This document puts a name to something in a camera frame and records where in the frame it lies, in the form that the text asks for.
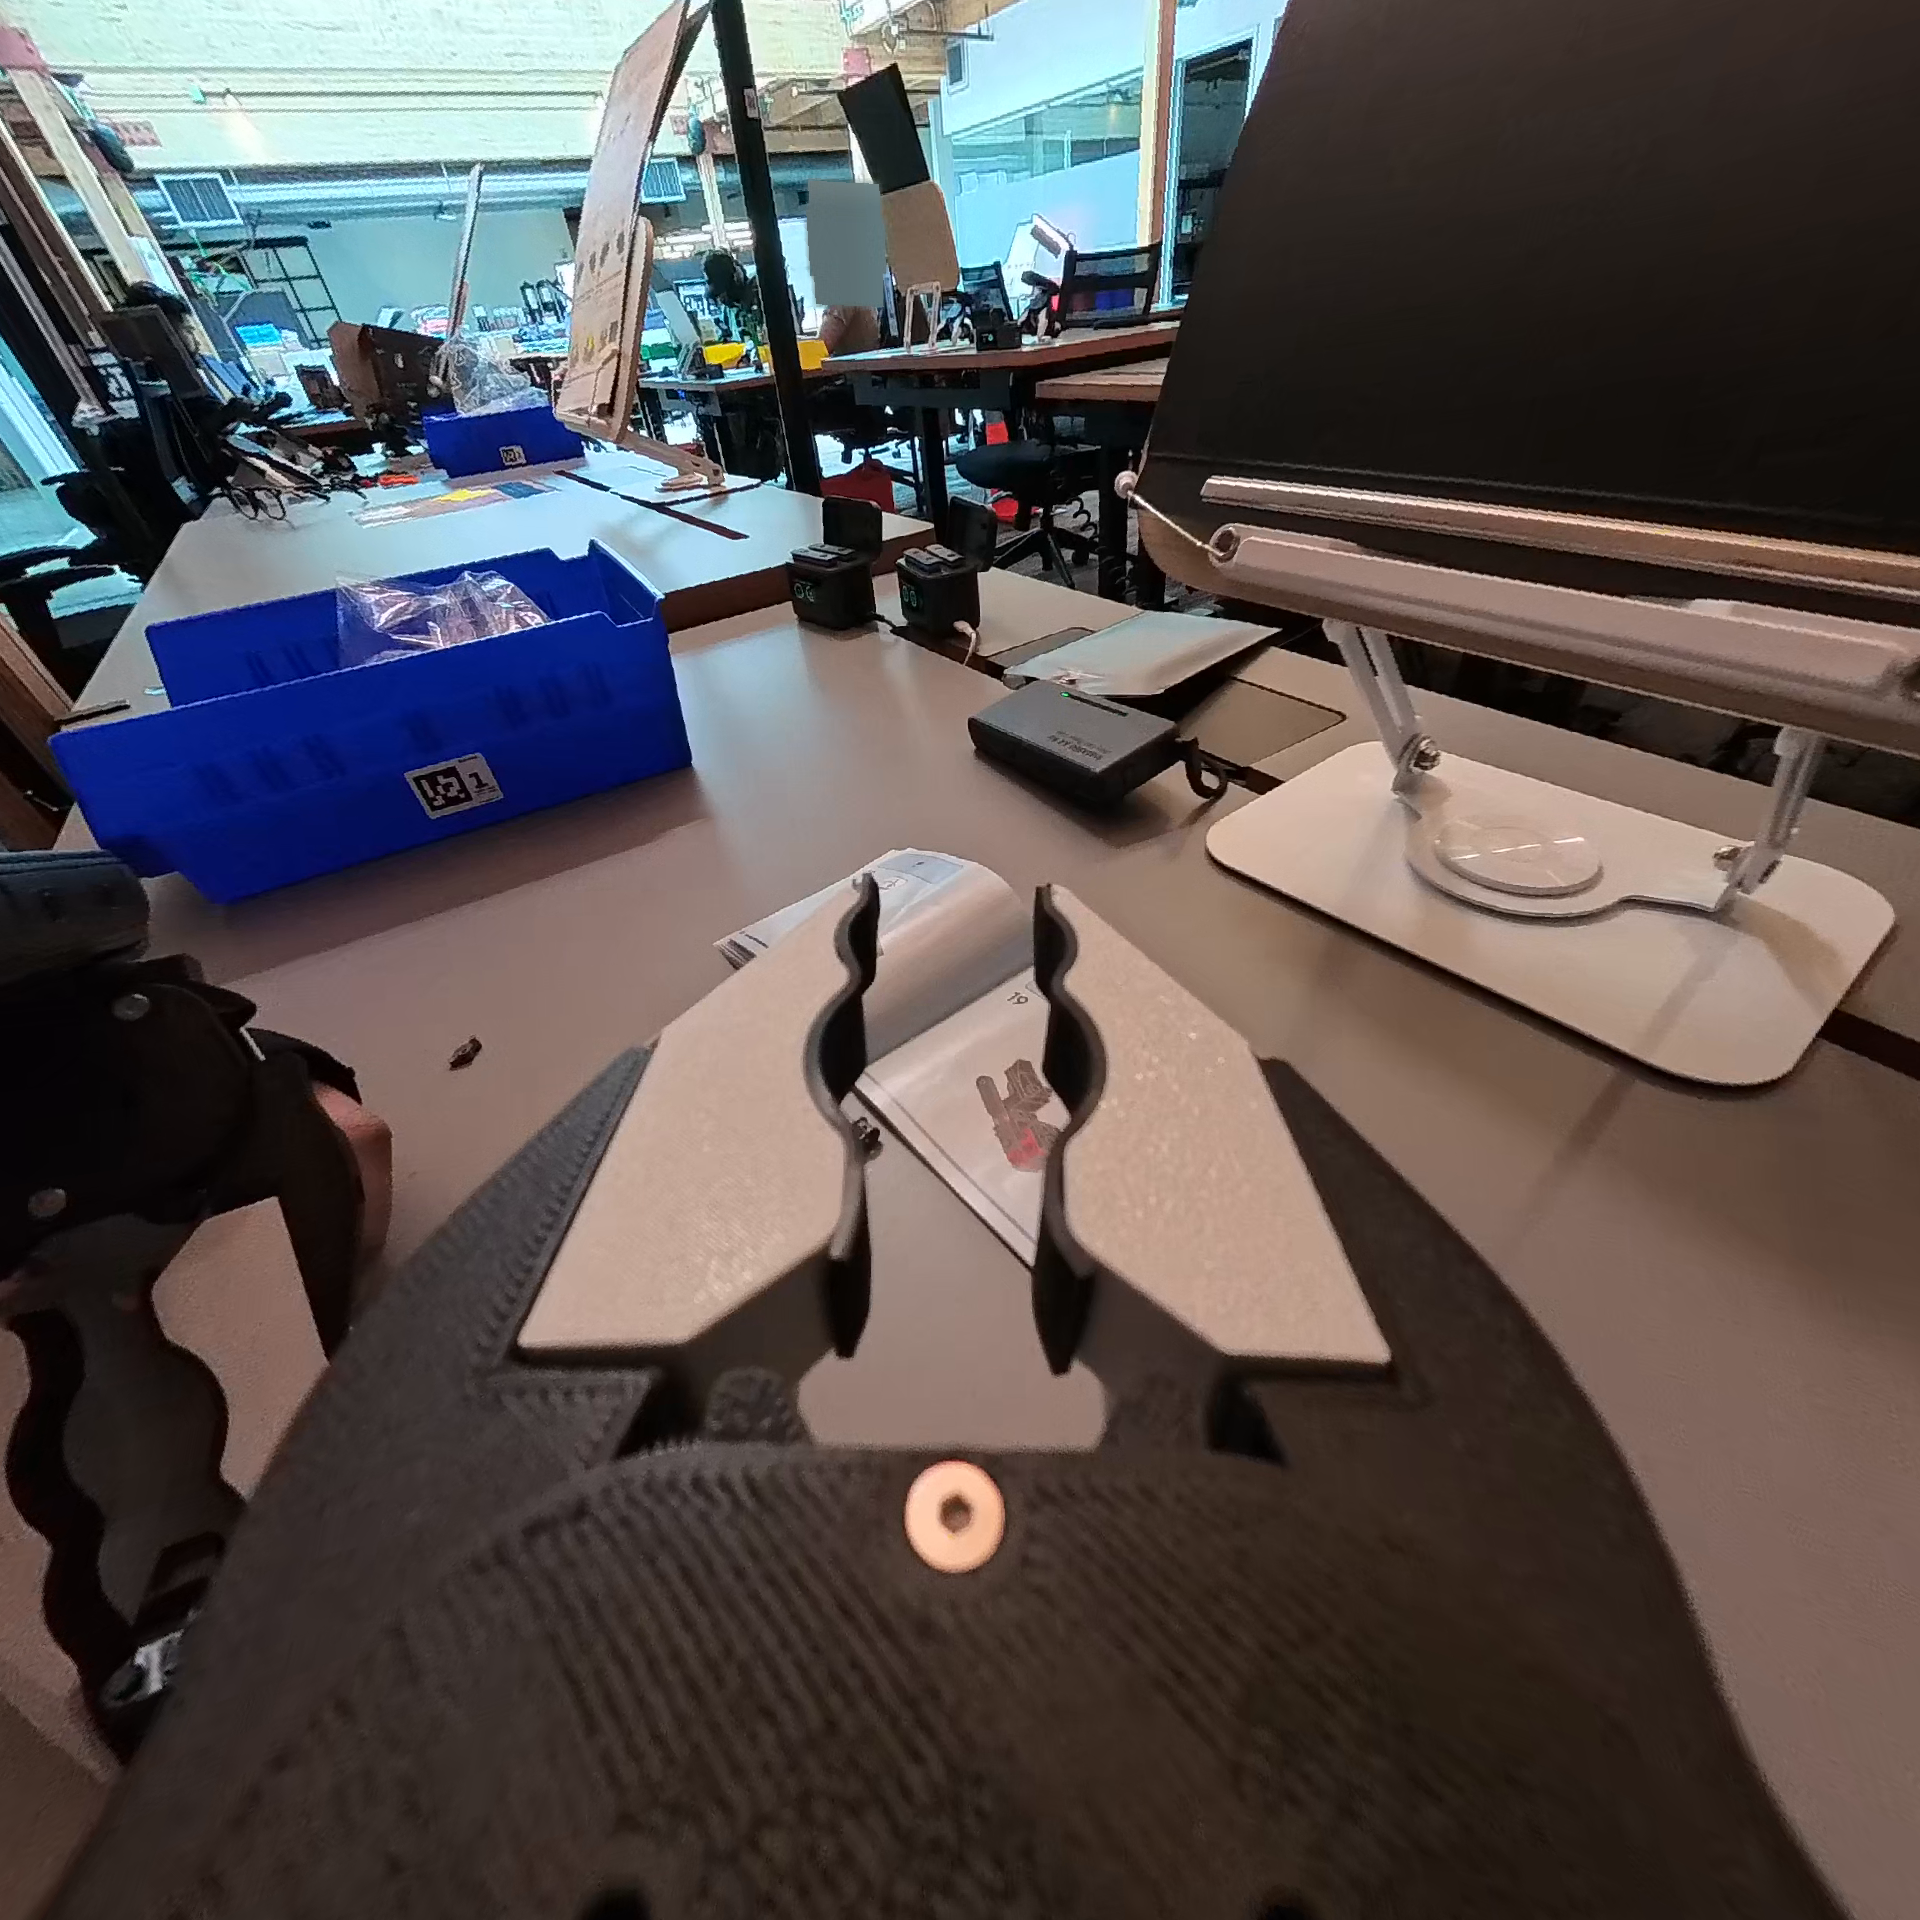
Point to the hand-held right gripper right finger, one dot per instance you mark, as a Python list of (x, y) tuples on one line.
[(1200, 1184)]

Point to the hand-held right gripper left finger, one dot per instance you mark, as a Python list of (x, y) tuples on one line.
[(704, 1171)]

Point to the lego instruction booklet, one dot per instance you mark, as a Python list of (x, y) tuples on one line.
[(961, 930)]

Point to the person's left hand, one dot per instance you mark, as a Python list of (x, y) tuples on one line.
[(374, 1184)]

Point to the white metal tablet stand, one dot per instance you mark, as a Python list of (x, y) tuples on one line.
[(1350, 854)]

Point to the large blue plastic bin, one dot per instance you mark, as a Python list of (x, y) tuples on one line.
[(301, 735)]

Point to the black power bank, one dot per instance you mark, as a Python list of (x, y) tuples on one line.
[(1064, 742)]

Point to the silver foil pouch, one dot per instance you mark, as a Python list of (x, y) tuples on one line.
[(1170, 649)]

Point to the black armrest office chair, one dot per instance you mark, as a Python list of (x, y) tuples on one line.
[(68, 540)]

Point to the clear plastic bag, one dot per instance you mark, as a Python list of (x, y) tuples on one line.
[(492, 382), (435, 608)]

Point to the black battery charger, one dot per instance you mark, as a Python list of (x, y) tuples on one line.
[(828, 585), (938, 592)]

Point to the small blue plastic bin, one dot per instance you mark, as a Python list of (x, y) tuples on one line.
[(465, 442)]

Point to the black office chair red accent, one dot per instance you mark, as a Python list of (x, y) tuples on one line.
[(1021, 464)]

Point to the brown cardboard box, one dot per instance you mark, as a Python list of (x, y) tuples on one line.
[(383, 368)]

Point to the yellow bin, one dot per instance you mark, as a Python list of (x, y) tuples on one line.
[(722, 356)]

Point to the wooden top desk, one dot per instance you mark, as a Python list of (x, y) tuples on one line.
[(1005, 352)]

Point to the thin wooden stand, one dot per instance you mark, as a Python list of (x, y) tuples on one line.
[(463, 278)]

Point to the black vertical pole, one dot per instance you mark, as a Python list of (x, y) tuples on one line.
[(759, 270)]

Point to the wooden book stand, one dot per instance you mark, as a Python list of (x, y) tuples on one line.
[(615, 270)]

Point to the black mesh chair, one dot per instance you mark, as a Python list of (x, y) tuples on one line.
[(1110, 285)]

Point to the black board on stand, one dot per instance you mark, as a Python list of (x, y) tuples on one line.
[(1575, 270)]

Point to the black and beige panel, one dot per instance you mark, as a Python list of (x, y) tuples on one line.
[(893, 143)]

